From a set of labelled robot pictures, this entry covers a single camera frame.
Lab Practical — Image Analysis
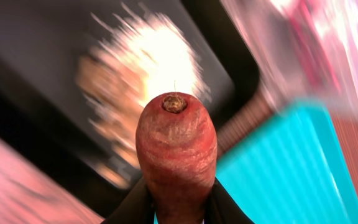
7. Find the black tray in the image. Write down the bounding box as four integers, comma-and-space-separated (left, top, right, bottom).
0, 1, 259, 217

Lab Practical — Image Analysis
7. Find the food scraps and rice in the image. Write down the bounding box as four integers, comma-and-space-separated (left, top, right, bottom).
75, 2, 213, 190

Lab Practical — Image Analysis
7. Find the orange carrot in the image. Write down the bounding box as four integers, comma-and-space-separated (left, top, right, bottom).
135, 92, 217, 224

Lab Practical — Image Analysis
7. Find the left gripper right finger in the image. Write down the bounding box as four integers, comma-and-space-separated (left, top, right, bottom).
204, 178, 254, 224

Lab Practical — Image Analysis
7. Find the teal serving tray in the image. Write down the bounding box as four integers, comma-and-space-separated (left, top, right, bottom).
216, 102, 358, 223

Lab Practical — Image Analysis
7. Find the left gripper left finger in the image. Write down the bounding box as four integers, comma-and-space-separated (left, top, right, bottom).
101, 177, 154, 224

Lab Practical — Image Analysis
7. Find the clear plastic bin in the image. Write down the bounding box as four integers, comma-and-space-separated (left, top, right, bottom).
222, 0, 358, 118

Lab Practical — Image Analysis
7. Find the red snack wrapper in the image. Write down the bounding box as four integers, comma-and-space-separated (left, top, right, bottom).
289, 0, 342, 92

